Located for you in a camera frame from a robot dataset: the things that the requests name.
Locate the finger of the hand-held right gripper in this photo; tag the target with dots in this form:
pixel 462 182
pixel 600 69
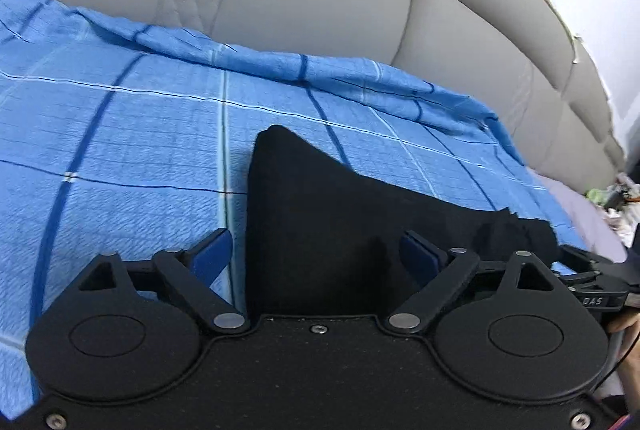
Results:
pixel 595 265

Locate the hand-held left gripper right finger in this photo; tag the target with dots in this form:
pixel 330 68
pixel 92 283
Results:
pixel 419 255

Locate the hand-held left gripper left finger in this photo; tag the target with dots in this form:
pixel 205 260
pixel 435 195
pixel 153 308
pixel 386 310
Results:
pixel 210 255

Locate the black pants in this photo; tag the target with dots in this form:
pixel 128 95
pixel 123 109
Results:
pixel 340 230

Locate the person's right hand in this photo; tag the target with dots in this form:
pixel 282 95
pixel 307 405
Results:
pixel 625 322

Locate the grey mattress cover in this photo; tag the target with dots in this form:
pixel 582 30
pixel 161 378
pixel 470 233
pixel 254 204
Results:
pixel 585 220

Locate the pile of small clutter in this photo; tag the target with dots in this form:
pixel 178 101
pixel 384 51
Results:
pixel 617 197

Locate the blue plaid bed sheet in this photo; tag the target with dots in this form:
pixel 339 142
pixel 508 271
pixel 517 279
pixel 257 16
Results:
pixel 125 149

